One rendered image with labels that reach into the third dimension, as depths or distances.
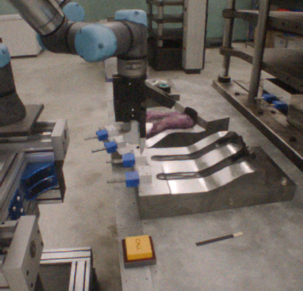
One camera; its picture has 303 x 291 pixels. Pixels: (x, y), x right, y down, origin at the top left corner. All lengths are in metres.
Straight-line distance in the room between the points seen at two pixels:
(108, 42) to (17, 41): 6.75
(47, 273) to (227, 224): 0.97
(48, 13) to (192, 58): 4.66
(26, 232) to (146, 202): 0.36
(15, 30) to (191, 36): 3.97
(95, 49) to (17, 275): 0.44
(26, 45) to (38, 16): 6.65
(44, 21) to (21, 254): 0.46
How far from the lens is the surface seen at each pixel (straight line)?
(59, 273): 1.56
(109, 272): 1.78
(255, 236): 0.89
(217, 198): 0.90
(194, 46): 5.21
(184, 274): 0.77
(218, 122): 1.27
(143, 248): 0.76
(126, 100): 0.76
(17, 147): 1.01
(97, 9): 7.91
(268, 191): 0.97
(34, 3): 0.65
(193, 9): 5.12
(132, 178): 0.87
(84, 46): 0.62
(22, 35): 7.29
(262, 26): 1.74
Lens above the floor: 1.41
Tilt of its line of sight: 28 degrees down
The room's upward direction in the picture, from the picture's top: straight up
